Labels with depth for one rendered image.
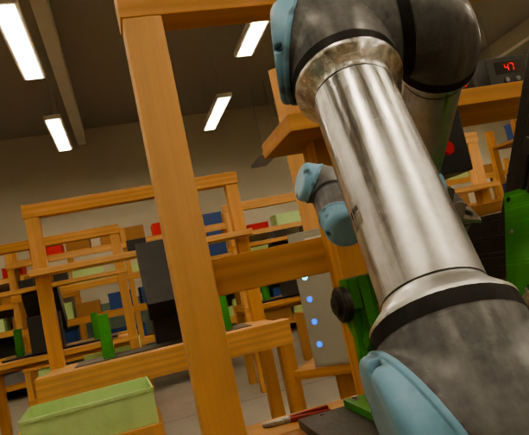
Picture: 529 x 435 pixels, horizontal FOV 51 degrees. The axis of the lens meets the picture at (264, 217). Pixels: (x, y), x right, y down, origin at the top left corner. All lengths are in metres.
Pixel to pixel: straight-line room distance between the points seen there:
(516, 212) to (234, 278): 0.63
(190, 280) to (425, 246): 0.85
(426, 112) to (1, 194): 10.67
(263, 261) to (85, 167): 9.87
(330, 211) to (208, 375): 0.50
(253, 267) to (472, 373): 1.01
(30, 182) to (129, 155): 1.86
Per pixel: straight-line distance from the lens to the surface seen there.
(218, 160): 11.28
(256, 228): 10.51
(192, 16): 1.42
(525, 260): 1.16
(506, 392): 0.38
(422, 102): 0.74
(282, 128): 1.25
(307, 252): 1.38
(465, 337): 0.38
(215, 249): 7.88
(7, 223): 11.12
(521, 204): 1.17
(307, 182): 1.01
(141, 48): 1.35
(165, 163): 1.26
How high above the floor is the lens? 1.22
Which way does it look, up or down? 5 degrees up
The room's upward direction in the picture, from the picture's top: 12 degrees counter-clockwise
